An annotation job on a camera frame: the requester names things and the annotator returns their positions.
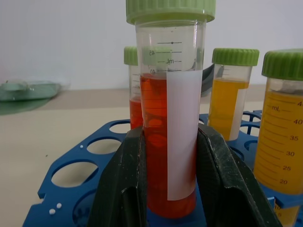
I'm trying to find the yellow liquid tube green cap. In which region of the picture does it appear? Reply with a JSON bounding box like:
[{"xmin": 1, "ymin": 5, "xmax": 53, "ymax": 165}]
[
  {"xmin": 253, "ymin": 49, "xmax": 303, "ymax": 227},
  {"xmin": 207, "ymin": 48, "xmax": 260, "ymax": 141}
]

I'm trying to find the green glass dish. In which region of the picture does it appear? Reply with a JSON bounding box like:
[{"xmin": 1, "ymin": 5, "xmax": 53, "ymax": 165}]
[{"xmin": 0, "ymin": 79, "xmax": 71, "ymax": 116}]

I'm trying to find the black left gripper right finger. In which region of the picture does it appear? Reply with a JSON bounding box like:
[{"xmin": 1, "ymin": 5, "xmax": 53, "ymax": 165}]
[{"xmin": 196, "ymin": 124, "xmax": 282, "ymax": 227}]

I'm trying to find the red liquid tube green cap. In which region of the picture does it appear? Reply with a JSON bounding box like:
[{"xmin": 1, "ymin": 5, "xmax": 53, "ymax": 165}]
[
  {"xmin": 125, "ymin": 0, "xmax": 217, "ymax": 218},
  {"xmin": 123, "ymin": 46, "xmax": 144, "ymax": 130}
]

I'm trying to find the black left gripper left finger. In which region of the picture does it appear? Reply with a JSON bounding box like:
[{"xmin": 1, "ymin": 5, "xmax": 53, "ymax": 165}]
[{"xmin": 86, "ymin": 125, "xmax": 148, "ymax": 227}]

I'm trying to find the blue tube rack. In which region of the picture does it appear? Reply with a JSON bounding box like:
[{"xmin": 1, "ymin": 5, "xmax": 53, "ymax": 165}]
[{"xmin": 22, "ymin": 110, "xmax": 303, "ymax": 227}]

